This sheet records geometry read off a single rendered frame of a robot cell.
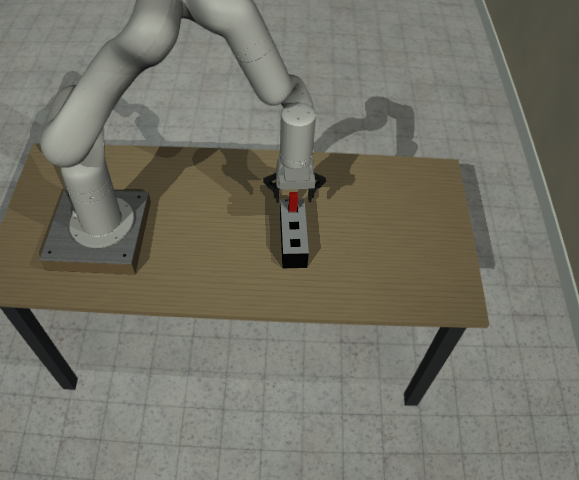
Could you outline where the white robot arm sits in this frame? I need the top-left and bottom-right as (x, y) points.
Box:
(40, 0), (316, 248)

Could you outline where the red and grey pin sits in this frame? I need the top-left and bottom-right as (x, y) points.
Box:
(289, 192), (298, 213)

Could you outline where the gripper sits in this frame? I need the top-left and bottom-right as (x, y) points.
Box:
(263, 155), (326, 203)

